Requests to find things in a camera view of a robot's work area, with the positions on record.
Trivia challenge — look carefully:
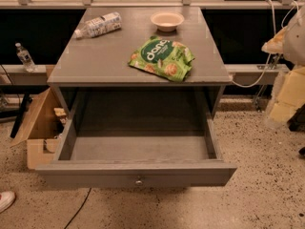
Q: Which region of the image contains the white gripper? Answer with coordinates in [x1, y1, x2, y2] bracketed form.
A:
[261, 6, 305, 125]

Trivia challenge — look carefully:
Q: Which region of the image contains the green rice chip bag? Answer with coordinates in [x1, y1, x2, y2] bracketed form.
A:
[129, 36, 194, 82]

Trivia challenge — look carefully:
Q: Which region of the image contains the open grey top drawer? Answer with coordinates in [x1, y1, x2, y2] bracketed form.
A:
[36, 90, 236, 188]

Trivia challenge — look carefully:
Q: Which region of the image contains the grey cabinet with top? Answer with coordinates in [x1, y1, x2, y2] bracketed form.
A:
[48, 7, 231, 112]

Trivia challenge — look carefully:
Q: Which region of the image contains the white bowl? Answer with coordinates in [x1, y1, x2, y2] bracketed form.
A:
[151, 11, 184, 32]

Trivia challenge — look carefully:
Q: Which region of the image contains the lying plastic water bottle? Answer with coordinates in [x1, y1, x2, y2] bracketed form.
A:
[74, 12, 122, 39]

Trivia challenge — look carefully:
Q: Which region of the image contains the cardboard box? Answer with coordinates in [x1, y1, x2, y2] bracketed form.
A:
[11, 88, 62, 170]

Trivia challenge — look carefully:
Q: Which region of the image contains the black stand leg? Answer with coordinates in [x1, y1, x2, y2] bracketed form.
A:
[10, 92, 31, 138]

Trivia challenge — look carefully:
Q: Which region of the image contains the small standing water bottle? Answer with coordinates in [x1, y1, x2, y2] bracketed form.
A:
[15, 43, 36, 73]

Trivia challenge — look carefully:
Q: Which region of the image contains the white sneaker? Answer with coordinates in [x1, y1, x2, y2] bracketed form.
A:
[0, 191, 16, 213]

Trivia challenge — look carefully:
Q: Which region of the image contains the white cable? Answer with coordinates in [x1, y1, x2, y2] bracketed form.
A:
[231, 0, 301, 89]

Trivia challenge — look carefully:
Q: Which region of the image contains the black floor cable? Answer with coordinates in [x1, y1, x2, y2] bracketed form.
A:
[63, 188, 92, 229]

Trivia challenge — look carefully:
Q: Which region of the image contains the metal rail ledge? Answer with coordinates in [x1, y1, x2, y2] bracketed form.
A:
[0, 65, 54, 86]

